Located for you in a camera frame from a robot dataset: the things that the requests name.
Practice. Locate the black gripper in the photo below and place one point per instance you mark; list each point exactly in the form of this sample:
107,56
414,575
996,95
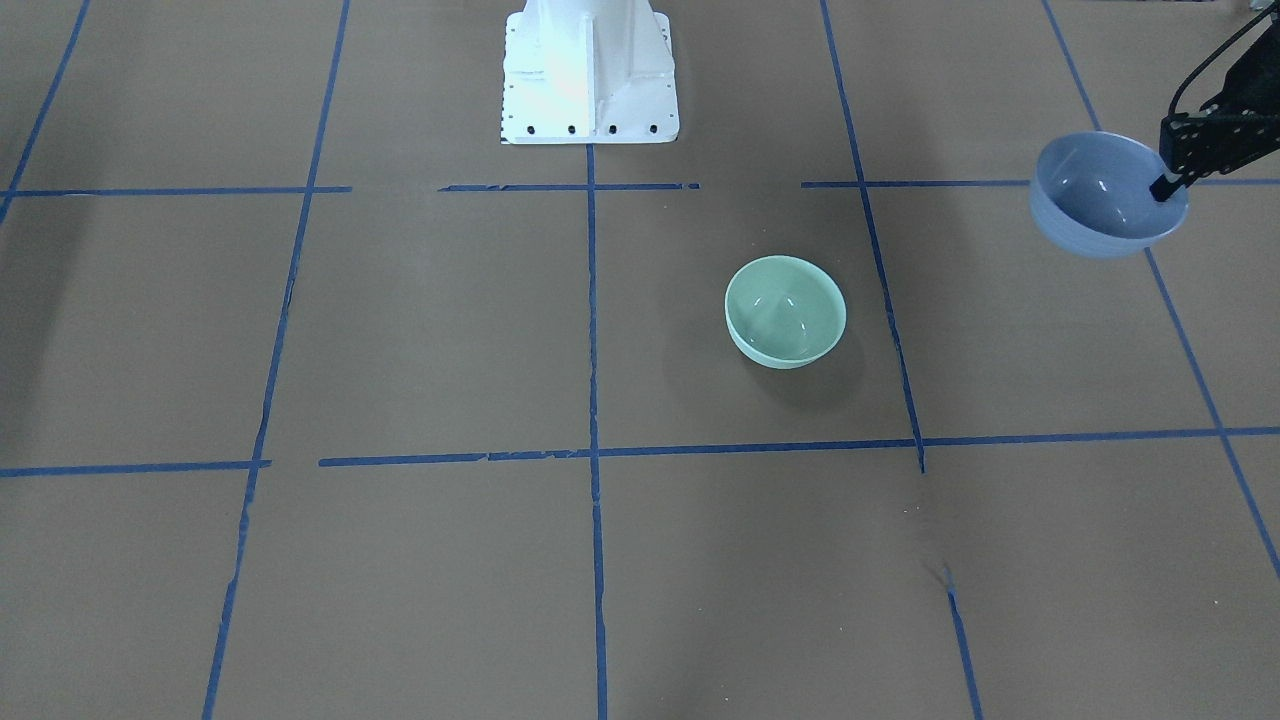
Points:
1203,143

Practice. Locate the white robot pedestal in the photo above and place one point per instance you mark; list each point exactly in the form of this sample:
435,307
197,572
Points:
588,72

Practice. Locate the green bowl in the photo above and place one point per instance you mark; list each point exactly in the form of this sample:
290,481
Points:
784,313

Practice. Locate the blue bowl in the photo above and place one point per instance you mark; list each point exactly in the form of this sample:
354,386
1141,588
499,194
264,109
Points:
1090,194

